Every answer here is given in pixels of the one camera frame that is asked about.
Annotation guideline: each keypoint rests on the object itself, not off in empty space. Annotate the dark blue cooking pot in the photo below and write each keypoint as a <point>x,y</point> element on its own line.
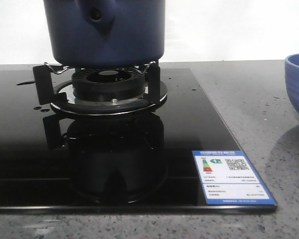
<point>105,33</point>

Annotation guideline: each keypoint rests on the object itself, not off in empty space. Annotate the black pot support grate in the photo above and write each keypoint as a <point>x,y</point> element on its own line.
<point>61,97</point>

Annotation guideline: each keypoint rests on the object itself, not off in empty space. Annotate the black round gas burner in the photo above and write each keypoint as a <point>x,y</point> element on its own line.
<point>103,85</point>

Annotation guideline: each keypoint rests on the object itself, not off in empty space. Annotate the blue energy efficiency label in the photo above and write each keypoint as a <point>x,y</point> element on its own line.
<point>228,178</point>

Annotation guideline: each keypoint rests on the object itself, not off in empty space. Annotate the black glass gas cooktop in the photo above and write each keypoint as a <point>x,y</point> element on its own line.
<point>141,163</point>

